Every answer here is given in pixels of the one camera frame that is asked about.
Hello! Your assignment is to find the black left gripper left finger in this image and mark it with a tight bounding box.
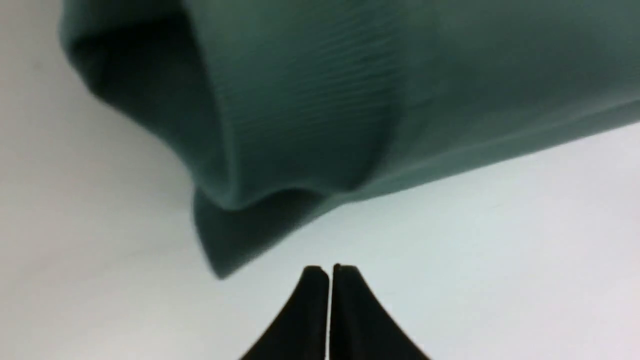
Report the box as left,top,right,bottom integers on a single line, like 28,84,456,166
242,266,330,360

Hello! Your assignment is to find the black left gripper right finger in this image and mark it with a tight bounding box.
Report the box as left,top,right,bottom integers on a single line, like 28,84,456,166
329,264,428,360

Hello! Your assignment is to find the green long sleeve shirt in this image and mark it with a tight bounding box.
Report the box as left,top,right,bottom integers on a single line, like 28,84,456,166
61,0,640,278

